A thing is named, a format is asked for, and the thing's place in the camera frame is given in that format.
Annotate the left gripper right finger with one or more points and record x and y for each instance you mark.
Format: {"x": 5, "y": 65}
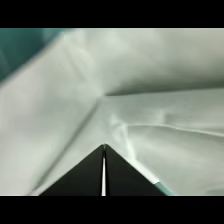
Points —
{"x": 128, "y": 180}

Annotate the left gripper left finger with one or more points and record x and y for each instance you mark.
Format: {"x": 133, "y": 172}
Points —
{"x": 83, "y": 180}

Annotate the white shirt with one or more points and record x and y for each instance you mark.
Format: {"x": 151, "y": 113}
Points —
{"x": 100, "y": 93}

